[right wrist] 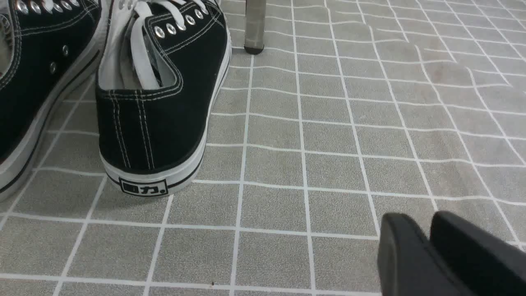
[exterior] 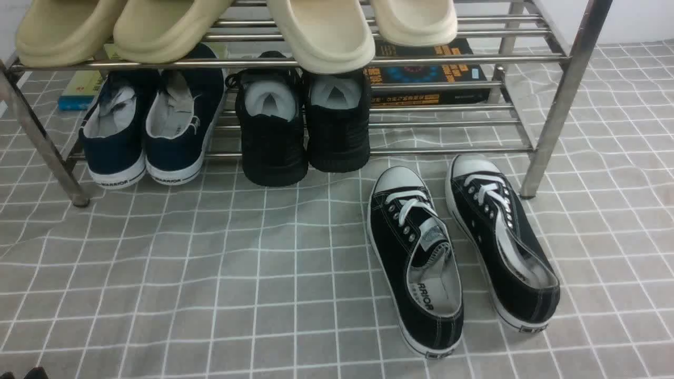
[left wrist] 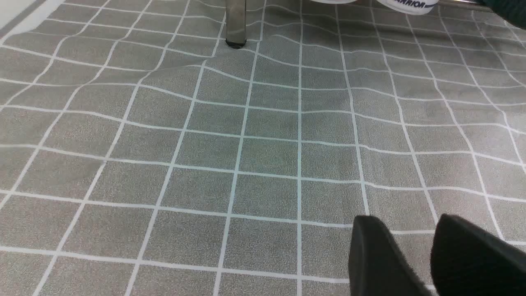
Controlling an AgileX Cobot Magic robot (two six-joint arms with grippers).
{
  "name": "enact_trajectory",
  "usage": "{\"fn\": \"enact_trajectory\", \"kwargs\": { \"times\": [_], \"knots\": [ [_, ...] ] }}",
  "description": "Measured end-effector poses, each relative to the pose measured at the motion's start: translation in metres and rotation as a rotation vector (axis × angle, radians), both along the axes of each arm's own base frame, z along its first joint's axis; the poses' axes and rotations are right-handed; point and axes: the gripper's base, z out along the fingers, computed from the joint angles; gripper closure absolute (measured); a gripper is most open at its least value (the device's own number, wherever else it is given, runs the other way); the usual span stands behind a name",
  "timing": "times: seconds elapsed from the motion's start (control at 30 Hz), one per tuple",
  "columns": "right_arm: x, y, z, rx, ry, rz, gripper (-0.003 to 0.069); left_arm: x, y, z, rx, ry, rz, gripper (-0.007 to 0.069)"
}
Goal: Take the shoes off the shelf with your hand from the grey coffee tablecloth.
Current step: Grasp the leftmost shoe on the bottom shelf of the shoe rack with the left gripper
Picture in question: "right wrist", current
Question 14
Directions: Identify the black canvas sneaker left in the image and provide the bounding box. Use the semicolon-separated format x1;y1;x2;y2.
0;0;109;200

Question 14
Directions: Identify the black canvas sneaker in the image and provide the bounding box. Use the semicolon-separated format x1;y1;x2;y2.
96;0;232;197
0;0;109;200

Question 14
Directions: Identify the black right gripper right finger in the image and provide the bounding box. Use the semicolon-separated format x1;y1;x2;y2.
430;210;526;296

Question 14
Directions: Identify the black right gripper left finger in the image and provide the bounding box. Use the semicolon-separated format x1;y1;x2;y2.
377;213;473;296

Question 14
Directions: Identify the stainless steel shoe rack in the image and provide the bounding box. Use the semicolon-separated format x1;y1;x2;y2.
244;0;267;56

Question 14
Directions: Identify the black canvas sneaker right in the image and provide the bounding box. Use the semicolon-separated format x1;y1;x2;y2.
96;0;232;197

